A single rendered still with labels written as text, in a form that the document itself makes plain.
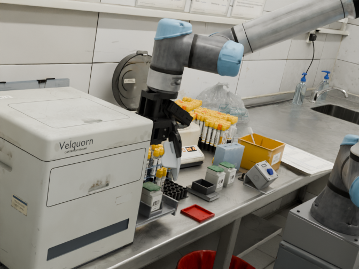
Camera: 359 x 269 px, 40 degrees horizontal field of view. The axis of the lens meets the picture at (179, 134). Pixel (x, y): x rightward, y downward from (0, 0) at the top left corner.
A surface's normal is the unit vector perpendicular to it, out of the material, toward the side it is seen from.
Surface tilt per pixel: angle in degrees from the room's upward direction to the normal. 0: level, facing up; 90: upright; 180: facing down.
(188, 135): 90
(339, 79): 90
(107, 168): 90
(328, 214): 70
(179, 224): 0
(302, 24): 107
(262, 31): 86
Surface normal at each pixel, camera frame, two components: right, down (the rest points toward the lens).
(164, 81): 0.00, 0.29
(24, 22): 0.77, 0.33
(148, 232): 0.18, -0.94
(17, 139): -0.61, 0.11
